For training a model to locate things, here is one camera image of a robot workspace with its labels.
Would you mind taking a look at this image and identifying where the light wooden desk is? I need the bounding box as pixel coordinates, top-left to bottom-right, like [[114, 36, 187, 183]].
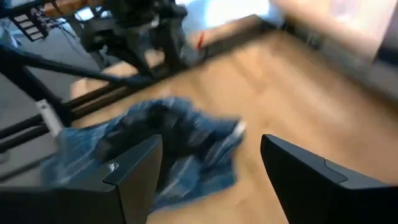
[[269, 0, 398, 63]]

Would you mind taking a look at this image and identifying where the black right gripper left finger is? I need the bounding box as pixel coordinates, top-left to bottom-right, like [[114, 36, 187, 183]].
[[0, 134, 164, 224]]

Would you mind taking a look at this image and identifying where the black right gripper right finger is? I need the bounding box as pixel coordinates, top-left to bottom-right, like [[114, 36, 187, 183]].
[[260, 134, 398, 224]]

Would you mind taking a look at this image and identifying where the navy white striped laundry bin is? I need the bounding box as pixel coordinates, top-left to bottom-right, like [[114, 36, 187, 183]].
[[377, 27, 398, 66]]

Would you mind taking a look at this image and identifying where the silver aluminium extrusion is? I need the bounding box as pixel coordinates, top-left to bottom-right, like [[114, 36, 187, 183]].
[[35, 98, 65, 138]]

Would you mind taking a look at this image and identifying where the black slotted panel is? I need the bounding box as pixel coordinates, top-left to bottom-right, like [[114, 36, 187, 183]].
[[11, 7, 48, 43]]

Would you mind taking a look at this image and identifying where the dark patterned garment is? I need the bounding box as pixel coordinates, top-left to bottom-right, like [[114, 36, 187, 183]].
[[40, 95, 247, 214]]

